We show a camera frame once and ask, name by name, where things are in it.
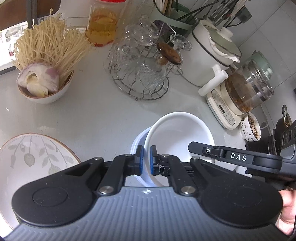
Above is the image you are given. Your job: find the dried noodle bundle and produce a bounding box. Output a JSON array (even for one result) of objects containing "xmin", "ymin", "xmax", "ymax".
[{"xmin": 14, "ymin": 14, "xmax": 92, "ymax": 85}]

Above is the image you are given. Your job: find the white leaf plate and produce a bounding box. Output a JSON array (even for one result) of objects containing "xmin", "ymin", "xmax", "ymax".
[{"xmin": 1, "ymin": 133, "xmax": 80, "ymax": 237}]

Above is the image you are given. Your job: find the bowl with garlic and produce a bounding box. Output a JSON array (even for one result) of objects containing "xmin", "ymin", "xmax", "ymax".
[{"xmin": 16, "ymin": 63, "xmax": 73, "ymax": 104}]

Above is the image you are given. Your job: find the person right hand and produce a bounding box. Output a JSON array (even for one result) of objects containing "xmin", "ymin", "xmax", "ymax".
[{"xmin": 276, "ymin": 188, "xmax": 295, "ymax": 235}]

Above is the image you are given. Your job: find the blue bowl front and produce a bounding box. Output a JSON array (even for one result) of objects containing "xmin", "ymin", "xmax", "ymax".
[{"xmin": 130, "ymin": 126, "xmax": 153, "ymax": 186}]

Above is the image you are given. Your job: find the wire rack with glasses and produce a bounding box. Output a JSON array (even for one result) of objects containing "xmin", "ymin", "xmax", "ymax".
[{"xmin": 103, "ymin": 16, "xmax": 192, "ymax": 100}]

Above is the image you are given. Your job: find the drinking glass right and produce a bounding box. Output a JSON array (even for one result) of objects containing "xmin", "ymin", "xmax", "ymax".
[{"xmin": 5, "ymin": 25, "xmax": 22, "ymax": 57}]

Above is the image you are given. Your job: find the white electric pot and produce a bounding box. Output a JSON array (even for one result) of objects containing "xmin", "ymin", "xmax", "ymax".
[{"xmin": 182, "ymin": 20, "xmax": 242, "ymax": 96}]

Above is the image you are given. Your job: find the chopstick holder with utensils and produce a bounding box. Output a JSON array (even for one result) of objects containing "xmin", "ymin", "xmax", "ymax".
[{"xmin": 149, "ymin": 1, "xmax": 246, "ymax": 36}]

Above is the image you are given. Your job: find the brown cutting board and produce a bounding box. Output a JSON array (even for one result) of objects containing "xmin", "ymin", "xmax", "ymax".
[{"xmin": 1, "ymin": 0, "xmax": 61, "ymax": 31}]

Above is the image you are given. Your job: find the white small bowl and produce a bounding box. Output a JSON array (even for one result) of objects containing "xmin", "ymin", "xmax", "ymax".
[{"xmin": 141, "ymin": 111, "xmax": 215, "ymax": 187}]

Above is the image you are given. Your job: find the glass kettle on base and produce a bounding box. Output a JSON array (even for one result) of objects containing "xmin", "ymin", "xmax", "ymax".
[{"xmin": 206, "ymin": 51, "xmax": 274, "ymax": 130}]

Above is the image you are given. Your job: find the red lid jar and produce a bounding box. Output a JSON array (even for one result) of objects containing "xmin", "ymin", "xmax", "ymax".
[{"xmin": 85, "ymin": 0, "xmax": 125, "ymax": 47}]

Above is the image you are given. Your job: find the wall power strip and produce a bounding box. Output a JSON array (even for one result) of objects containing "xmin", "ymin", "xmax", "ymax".
[{"xmin": 237, "ymin": 6, "xmax": 252, "ymax": 24}]

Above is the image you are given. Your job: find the white rack tray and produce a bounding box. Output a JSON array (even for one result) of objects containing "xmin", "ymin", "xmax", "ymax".
[{"xmin": 1, "ymin": 17, "xmax": 88, "ymax": 72}]

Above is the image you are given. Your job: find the patterned cup with tea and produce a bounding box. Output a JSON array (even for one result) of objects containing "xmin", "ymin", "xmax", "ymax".
[{"xmin": 239, "ymin": 113, "xmax": 261, "ymax": 142}]

